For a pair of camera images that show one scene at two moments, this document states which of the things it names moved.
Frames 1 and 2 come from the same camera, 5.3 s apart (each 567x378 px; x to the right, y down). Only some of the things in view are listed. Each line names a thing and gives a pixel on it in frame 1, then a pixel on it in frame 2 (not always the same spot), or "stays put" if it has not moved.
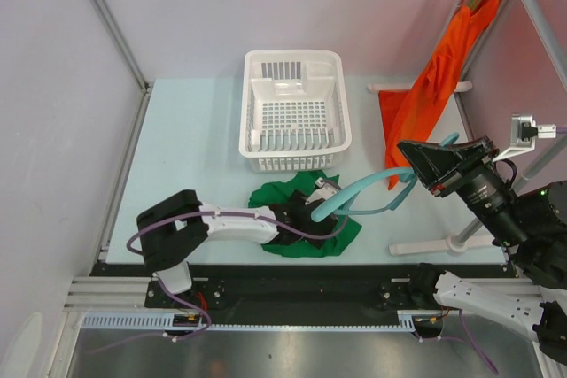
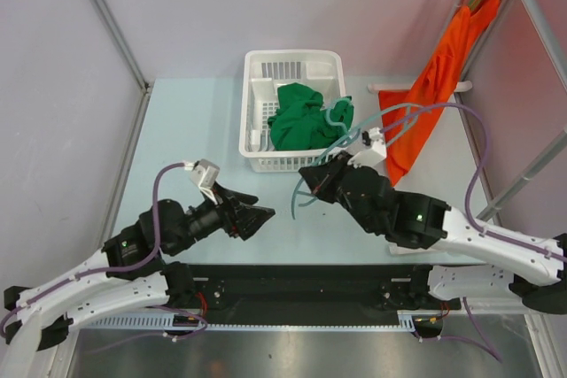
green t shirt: x=265 y=194 to x=303 y=123
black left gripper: x=318 y=235 to x=239 y=220
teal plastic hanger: x=338 y=201 to x=347 y=102
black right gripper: x=437 y=166 to x=322 y=178
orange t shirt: x=413 y=115 stays put
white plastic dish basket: x=295 y=112 stays put
